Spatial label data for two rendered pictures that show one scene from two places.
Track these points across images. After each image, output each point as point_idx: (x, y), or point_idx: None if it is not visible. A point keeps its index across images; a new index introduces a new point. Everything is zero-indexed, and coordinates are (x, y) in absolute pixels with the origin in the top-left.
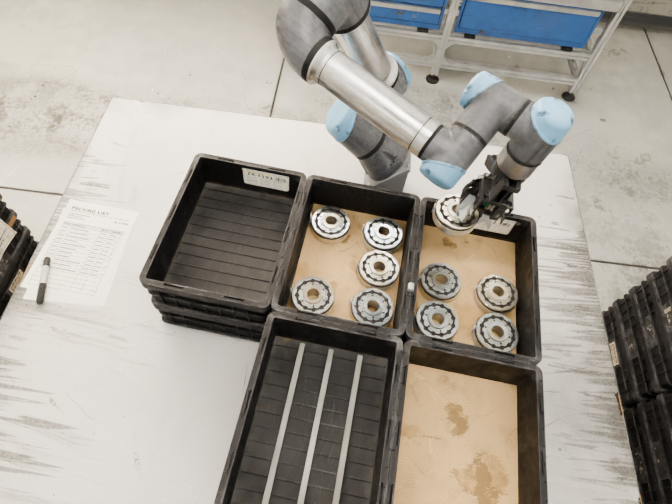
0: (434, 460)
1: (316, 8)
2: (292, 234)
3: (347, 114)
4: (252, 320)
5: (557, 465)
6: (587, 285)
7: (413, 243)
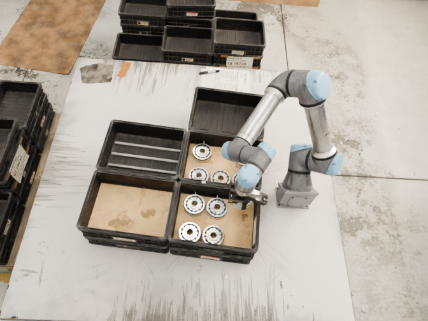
0: (130, 202)
1: (288, 78)
2: (226, 134)
3: (297, 145)
4: None
5: (134, 278)
6: (242, 320)
7: (229, 185)
